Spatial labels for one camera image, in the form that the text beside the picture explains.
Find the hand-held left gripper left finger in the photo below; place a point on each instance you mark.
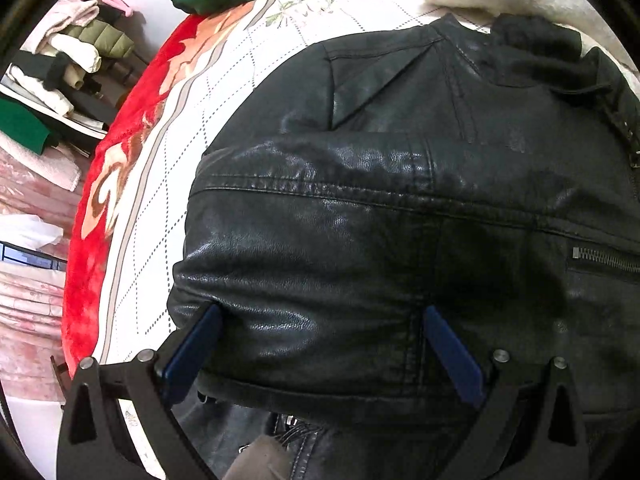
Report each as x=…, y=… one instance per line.
x=192, y=355

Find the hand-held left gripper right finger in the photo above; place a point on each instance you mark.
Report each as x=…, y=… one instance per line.
x=452, y=355

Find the black leather jacket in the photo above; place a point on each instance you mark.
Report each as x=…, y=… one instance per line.
x=380, y=240

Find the pile of folded clothes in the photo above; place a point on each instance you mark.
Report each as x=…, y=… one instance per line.
x=75, y=55

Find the red floral blanket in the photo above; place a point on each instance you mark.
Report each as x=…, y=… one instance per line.
x=112, y=190

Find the white quilted bed sheet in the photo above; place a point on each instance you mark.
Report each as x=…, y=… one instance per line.
x=210, y=95

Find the green cloth with black trim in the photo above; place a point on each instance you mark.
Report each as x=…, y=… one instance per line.
x=22, y=127

